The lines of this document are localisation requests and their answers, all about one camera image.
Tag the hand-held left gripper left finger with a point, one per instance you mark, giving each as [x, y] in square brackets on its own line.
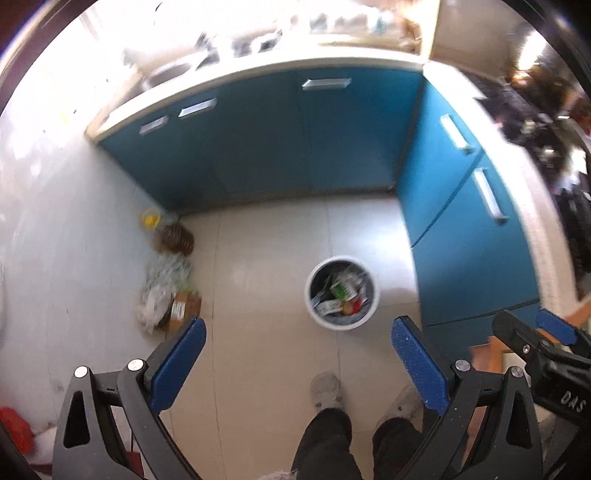
[180, 364]

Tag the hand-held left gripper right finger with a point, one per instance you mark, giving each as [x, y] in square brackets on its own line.
[418, 364]

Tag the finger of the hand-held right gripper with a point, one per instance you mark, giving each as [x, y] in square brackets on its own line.
[558, 327]
[521, 337]

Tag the red plastic bag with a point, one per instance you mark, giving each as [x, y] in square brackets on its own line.
[353, 305]

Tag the round trash bin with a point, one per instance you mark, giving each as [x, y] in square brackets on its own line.
[337, 323]

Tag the green medicine sachet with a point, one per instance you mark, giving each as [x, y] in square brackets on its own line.
[342, 289]

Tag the white torn sachet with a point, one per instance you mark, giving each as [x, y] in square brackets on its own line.
[323, 307]

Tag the wooden table leg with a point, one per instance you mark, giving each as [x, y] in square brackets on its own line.
[489, 346]

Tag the person's grey slipper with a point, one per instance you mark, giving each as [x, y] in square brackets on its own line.
[406, 400]
[327, 390]

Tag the brown cardboard box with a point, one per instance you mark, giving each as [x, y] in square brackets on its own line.
[183, 308]

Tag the pile of clear plastic bags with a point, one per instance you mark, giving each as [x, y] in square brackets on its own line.
[161, 286]

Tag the person's legs in black trousers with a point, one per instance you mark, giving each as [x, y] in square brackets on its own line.
[323, 447]

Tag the oil bottle with yellow cap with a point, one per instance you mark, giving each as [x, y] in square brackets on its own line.
[173, 237]

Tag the red plastic item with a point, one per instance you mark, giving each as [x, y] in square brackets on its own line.
[16, 427]

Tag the black gas stove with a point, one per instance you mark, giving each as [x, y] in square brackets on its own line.
[535, 115]

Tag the blue kitchen cabinet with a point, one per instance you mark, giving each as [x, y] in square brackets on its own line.
[323, 138]

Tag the steel sink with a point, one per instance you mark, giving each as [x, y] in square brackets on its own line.
[175, 74]

